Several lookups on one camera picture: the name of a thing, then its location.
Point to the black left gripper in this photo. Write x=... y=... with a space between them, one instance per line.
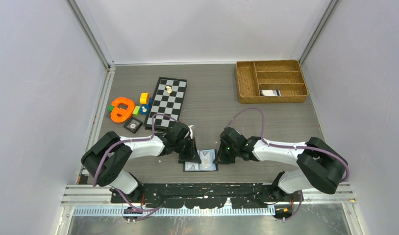
x=192 y=155

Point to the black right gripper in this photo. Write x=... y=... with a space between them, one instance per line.
x=221 y=159

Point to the white credit card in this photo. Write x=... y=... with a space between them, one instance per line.
x=207 y=160
x=189 y=166

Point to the black leather card holder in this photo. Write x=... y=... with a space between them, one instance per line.
x=200 y=163

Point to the woven wicker tray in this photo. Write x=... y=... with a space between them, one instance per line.
x=283 y=75

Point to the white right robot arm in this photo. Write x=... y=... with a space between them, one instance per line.
x=319 y=166

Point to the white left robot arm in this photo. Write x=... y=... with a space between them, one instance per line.
x=106 y=159

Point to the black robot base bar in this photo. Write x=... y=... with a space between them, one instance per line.
x=205 y=195

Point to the black and silver chessboard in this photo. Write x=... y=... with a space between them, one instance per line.
x=166 y=108

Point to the blue toy brick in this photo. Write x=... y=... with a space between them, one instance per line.
x=147 y=106

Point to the lime green block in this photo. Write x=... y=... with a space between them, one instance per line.
x=136 y=110

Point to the yellow toy brick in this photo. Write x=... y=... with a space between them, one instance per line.
x=144 y=98

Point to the orange curved toy track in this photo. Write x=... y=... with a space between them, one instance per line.
x=123 y=109

